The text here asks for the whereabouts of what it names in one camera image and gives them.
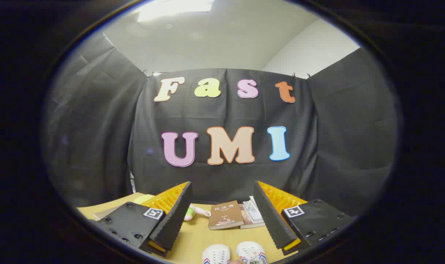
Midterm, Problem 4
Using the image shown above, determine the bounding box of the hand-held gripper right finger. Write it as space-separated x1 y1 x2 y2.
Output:
253 181 357 256

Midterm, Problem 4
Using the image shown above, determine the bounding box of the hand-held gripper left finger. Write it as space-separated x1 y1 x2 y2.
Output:
87 181 193 258

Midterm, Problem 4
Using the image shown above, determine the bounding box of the white canvas shoe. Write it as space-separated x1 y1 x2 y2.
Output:
236 241 269 264
202 244 231 264

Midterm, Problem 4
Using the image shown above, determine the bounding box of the cream storage box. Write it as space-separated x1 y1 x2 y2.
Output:
93 205 122 221

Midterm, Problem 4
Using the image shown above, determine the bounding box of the grey patterned white book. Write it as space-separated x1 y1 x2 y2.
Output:
242 200 264 223

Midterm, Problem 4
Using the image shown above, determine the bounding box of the pink plush toy green shirt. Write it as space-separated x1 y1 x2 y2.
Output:
184 205 211 221

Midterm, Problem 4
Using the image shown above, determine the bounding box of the brown cover book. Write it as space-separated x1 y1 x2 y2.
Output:
208 200 245 231

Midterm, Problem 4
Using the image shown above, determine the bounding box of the ceiling light panel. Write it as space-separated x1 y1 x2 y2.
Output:
137 0 216 23

